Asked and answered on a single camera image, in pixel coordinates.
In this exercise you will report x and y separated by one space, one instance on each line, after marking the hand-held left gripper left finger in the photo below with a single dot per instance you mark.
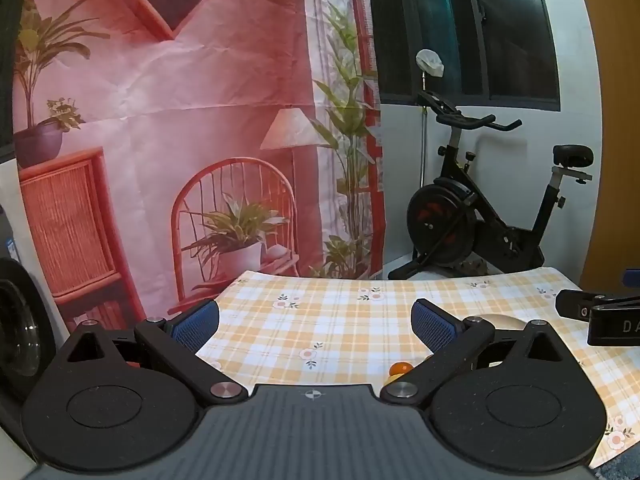
195 325

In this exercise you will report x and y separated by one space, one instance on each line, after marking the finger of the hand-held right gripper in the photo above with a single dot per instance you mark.
575 304

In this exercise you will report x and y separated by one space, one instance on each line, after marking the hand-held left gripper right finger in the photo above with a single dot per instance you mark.
435 325

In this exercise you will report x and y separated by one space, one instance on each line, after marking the mandarin orange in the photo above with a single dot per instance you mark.
400 368

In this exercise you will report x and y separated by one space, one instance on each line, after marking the beige round plate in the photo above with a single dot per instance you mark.
505 321

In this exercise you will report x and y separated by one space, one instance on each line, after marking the checked floral tablecloth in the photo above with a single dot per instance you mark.
340 320

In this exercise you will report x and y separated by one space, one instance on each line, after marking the black exercise bike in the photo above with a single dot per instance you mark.
440 215

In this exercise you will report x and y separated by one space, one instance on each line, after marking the white washing machine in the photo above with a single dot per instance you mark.
20 330

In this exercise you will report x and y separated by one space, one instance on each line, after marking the thin metal pole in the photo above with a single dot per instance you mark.
424 150

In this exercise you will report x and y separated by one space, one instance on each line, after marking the dark window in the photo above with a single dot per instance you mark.
510 35

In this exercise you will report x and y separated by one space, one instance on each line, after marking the printed pink wall tapestry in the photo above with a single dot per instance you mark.
150 85

